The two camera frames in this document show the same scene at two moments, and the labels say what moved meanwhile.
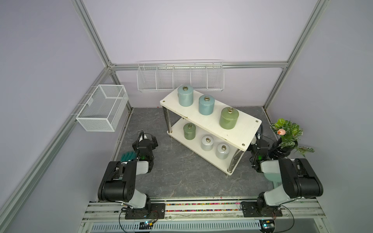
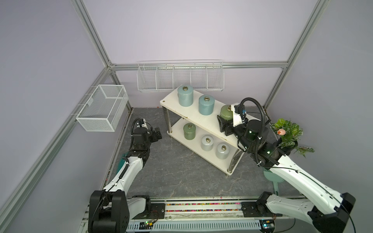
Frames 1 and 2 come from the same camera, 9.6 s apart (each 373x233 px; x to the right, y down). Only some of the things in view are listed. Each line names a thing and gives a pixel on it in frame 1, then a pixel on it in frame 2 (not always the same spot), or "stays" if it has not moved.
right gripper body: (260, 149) to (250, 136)
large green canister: (228, 117) stays
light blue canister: (185, 93) stays
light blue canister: (206, 104) stays
